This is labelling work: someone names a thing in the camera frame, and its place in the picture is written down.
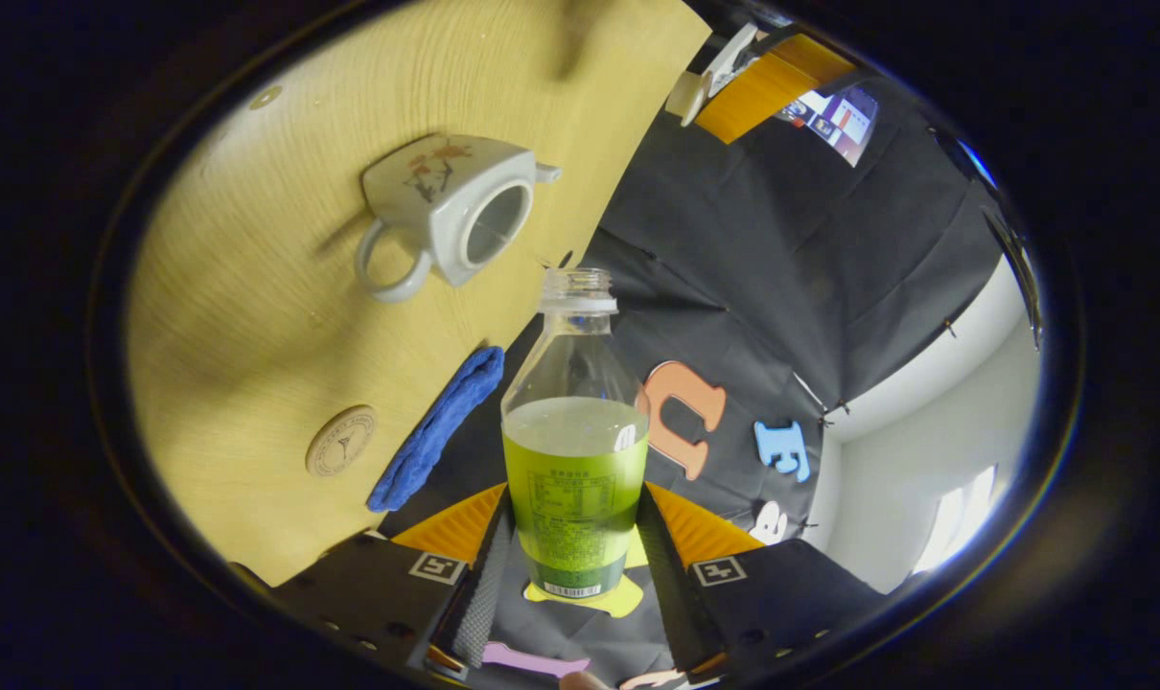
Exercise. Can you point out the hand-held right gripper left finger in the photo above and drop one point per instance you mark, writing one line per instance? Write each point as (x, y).
(487, 589)

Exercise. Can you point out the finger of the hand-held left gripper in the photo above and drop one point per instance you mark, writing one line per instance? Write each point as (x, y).
(762, 91)

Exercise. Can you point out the round wooden coaster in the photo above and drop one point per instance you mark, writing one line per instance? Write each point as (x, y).
(341, 441)

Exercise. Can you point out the white teacup lid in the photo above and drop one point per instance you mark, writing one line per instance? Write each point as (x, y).
(687, 98)

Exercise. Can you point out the computer monitor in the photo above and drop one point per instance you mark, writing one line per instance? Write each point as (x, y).
(834, 120)

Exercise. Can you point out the white teacup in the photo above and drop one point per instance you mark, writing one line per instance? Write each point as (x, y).
(436, 201)

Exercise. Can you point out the clear green-label water bottle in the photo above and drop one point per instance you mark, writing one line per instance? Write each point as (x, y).
(575, 479)

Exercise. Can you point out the blue towel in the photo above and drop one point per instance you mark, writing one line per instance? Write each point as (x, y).
(436, 431)

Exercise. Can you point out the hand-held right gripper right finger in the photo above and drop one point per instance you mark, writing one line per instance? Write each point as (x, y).
(671, 594)

